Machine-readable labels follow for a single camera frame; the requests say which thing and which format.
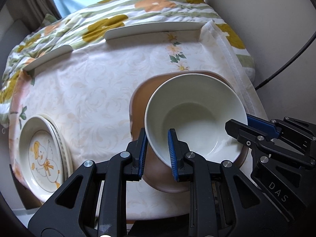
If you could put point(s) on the plain white plate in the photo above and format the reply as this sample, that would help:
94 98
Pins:
64 150

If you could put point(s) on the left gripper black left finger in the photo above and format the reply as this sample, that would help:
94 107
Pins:
92 201

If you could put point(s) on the duck pattern white plate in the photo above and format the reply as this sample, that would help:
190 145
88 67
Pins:
40 157

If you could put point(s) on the left brown curtain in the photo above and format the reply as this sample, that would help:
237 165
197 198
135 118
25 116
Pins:
32 12

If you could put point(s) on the white bowl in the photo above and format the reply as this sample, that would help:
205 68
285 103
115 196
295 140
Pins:
197 106

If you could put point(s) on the white floral tablecloth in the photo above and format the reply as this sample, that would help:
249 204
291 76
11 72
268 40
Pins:
87 92

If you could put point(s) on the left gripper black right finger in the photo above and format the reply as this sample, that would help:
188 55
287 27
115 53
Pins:
223 201

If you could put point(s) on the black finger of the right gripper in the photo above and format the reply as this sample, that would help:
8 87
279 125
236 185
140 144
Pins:
258 141
264 126

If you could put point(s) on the floral striped quilt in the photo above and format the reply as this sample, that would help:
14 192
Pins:
89 25

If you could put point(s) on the white tray table rail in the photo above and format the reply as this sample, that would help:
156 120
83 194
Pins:
120 32

